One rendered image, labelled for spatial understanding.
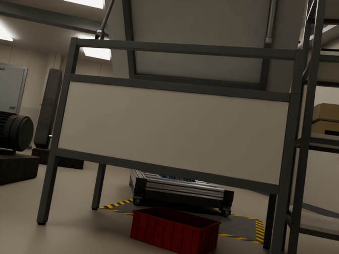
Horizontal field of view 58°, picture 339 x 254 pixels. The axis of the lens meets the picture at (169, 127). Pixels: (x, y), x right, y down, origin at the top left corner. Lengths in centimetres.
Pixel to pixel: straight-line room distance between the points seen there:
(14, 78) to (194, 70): 770
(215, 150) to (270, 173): 25
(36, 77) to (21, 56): 70
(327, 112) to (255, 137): 50
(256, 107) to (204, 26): 71
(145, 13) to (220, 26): 48
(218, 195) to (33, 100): 720
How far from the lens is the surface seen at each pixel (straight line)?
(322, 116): 176
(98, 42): 172
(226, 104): 143
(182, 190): 263
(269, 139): 141
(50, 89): 553
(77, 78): 171
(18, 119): 308
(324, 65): 184
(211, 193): 269
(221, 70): 199
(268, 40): 151
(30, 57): 944
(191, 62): 201
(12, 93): 931
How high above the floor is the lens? 46
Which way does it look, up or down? 5 degrees up
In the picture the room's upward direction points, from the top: 9 degrees clockwise
